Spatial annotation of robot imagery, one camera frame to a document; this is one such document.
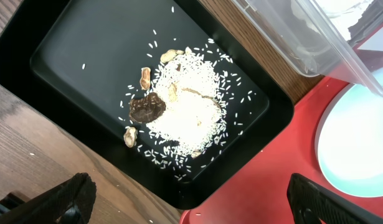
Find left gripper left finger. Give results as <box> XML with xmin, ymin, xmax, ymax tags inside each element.
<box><xmin>0</xmin><ymin>173</ymin><xmax>97</xmax><ymax>224</ymax></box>

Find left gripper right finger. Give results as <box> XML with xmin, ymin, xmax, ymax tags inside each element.
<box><xmin>286</xmin><ymin>173</ymin><xmax>383</xmax><ymax>224</ymax></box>

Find light blue plate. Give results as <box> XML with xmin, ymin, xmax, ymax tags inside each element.
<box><xmin>314</xmin><ymin>84</ymin><xmax>383</xmax><ymax>198</ymax></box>

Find rice and food scraps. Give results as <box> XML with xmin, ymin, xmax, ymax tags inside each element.
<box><xmin>81</xmin><ymin>6</ymin><xmax>257</xmax><ymax>182</ymax></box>

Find white napkin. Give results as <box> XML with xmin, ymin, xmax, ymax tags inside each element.
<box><xmin>316</xmin><ymin>0</ymin><xmax>374</xmax><ymax>40</ymax></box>

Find black waste tray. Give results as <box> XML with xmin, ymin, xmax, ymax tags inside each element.
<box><xmin>0</xmin><ymin>0</ymin><xmax>294</xmax><ymax>210</ymax></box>

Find red serving tray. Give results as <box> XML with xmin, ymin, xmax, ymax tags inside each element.
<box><xmin>181</xmin><ymin>77</ymin><xmax>383</xmax><ymax>223</ymax></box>

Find clear plastic bin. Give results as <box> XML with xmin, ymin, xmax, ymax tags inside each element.
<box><xmin>233</xmin><ymin>0</ymin><xmax>383</xmax><ymax>97</ymax></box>

